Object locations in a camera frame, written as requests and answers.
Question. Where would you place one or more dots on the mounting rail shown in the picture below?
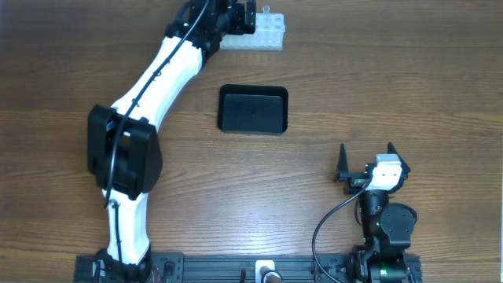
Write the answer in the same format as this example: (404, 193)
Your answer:
(220, 271)

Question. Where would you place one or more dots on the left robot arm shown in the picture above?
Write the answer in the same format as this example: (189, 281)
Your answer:
(165, 78)

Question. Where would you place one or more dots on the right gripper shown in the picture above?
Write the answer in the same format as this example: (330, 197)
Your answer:
(355, 181)

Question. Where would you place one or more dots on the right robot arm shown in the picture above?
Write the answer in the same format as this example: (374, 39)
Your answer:
(395, 226)

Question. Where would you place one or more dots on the black tray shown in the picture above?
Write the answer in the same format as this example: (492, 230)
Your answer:
(251, 114)

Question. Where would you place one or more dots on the white test tube rack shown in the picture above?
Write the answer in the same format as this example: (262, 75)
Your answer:
(267, 39)

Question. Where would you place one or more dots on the clear test tube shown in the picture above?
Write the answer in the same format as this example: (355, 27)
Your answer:
(266, 8)

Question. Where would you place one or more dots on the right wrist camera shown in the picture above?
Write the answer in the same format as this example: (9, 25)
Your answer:
(387, 173)

